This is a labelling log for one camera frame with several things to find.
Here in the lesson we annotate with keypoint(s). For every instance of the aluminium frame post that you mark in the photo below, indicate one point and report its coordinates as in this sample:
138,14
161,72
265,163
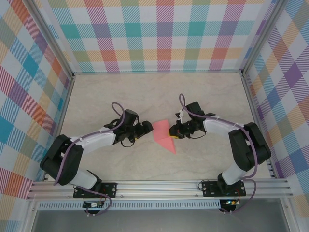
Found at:
51,41
264,38

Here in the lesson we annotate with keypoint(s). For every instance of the small green circuit board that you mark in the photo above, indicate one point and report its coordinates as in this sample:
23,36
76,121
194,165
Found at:
93,205
230,203

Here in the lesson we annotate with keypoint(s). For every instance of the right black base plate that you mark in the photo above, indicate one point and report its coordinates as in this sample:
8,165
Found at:
210,188

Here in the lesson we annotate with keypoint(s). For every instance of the grey metal base panel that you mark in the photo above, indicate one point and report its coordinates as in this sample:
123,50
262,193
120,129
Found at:
157,221

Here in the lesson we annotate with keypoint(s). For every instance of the wide aluminium base rail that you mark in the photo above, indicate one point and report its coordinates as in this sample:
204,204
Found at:
157,188

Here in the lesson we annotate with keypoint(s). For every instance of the thin aluminium floor rail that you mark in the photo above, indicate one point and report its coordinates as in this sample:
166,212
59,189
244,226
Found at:
157,72

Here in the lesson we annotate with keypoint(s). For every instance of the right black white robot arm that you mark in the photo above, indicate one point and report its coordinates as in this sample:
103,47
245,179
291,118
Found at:
251,147

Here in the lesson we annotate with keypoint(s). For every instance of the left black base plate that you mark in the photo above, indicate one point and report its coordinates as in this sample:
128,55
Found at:
109,189

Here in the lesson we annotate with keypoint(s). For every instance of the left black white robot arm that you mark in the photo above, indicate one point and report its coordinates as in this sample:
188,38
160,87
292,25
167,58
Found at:
65,157

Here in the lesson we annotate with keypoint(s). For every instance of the right black wrist camera box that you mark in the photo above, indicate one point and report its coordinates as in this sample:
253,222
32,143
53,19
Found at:
194,108

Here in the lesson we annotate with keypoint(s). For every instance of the aluminium side floor rail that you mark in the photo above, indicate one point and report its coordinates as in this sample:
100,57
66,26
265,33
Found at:
259,125
59,120

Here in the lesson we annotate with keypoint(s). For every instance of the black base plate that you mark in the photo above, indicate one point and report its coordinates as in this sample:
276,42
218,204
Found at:
210,188
109,189

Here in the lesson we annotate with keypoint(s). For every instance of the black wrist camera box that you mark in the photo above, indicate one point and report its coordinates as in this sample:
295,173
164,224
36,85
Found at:
130,117
194,108

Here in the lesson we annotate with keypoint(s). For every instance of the left black wrist camera box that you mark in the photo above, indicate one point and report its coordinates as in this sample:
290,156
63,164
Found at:
130,117

